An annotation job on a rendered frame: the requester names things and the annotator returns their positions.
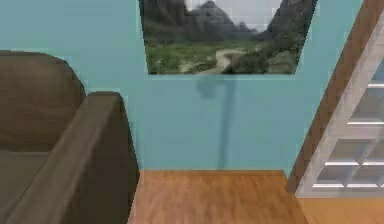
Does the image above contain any brown sofa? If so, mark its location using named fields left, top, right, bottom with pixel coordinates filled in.
left=0, top=49, right=141, bottom=224

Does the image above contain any mountain landscape wall picture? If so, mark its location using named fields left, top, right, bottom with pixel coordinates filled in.
left=138, top=0, right=319, bottom=76

